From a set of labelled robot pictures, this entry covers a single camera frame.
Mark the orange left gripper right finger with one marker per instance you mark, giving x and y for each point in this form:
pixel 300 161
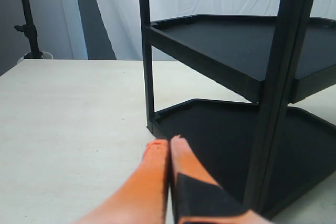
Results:
pixel 198 196

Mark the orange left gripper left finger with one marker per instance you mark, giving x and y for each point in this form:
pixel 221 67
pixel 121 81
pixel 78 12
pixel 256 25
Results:
pixel 143 197

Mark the black two-tier rack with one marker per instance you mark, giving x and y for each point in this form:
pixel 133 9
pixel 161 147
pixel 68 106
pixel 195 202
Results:
pixel 266 153

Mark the white backdrop cloth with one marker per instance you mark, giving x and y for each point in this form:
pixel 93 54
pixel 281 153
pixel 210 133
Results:
pixel 110 29

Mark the black tripod stand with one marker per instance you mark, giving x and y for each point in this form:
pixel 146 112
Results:
pixel 30 32

